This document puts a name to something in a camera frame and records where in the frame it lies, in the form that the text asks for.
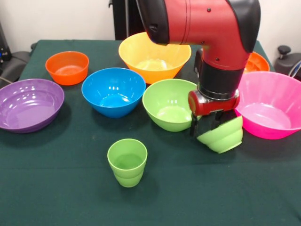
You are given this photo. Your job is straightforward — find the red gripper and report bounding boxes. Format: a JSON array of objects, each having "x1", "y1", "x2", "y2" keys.
[{"x1": 188, "y1": 90, "x2": 240, "y2": 137}]

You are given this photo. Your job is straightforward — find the small green bowl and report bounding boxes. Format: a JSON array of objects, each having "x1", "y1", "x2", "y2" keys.
[{"x1": 196, "y1": 115, "x2": 244, "y2": 154}]

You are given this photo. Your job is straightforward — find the large green bowl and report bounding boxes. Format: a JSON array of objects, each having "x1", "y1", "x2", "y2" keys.
[{"x1": 142, "y1": 78, "x2": 200, "y2": 132}]

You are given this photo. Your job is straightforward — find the stack of green cups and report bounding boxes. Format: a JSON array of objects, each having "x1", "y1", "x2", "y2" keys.
[{"x1": 107, "y1": 138, "x2": 148, "y2": 188}]

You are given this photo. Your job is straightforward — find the wide purple bowl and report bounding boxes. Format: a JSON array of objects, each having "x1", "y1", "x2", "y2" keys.
[{"x1": 0, "y1": 78, "x2": 65, "y2": 134}]

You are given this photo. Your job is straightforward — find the large pink bowl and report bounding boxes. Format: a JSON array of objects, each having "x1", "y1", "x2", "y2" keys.
[{"x1": 235, "y1": 71, "x2": 301, "y2": 140}]

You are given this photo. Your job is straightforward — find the large yellow-orange bowl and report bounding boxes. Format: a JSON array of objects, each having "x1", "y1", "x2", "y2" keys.
[{"x1": 118, "y1": 32, "x2": 192, "y2": 85}]

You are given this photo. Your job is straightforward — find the wide red-orange bowl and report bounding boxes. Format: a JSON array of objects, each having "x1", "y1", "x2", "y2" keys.
[{"x1": 243, "y1": 51, "x2": 270, "y2": 74}]

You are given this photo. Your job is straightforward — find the blue bowl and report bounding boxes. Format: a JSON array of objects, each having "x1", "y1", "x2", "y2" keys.
[{"x1": 81, "y1": 67, "x2": 146, "y2": 119}]

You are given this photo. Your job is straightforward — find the grey chair with black knob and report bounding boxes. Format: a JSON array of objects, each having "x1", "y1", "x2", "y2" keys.
[{"x1": 274, "y1": 45, "x2": 301, "y2": 78}]

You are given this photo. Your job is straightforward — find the small orange bowl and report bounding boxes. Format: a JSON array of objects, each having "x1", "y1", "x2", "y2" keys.
[{"x1": 45, "y1": 51, "x2": 90, "y2": 86}]

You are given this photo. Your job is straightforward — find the dark green tablecloth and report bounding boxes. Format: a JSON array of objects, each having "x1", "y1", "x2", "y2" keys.
[{"x1": 0, "y1": 39, "x2": 301, "y2": 226}]

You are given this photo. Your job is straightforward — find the black equipment box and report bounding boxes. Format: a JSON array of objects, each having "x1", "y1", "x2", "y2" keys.
[{"x1": 0, "y1": 21, "x2": 12, "y2": 65}]

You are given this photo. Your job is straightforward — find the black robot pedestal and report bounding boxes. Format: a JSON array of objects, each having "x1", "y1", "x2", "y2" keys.
[{"x1": 108, "y1": 0, "x2": 151, "y2": 40}]

